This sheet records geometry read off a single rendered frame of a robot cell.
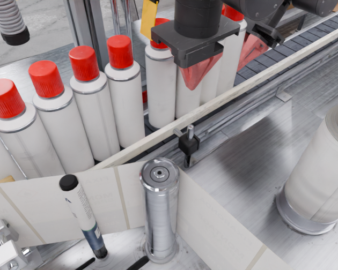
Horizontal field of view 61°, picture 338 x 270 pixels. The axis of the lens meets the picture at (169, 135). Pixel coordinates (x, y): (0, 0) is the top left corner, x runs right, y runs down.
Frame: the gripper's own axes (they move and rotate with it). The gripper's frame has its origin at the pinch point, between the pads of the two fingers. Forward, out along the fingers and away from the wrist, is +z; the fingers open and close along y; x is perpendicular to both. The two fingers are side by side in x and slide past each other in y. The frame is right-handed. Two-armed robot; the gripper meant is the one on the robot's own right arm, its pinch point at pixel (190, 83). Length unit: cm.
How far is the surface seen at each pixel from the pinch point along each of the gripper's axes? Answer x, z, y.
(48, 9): 262, 104, 54
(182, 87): 4.4, 4.8, 2.4
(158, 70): 5.3, -0.2, -2.2
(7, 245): -7.6, 0.4, -29.6
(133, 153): 1.6, 11.0, -10.1
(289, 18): 9.9, 5.7, 40.9
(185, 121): 1.7, 10.5, 1.2
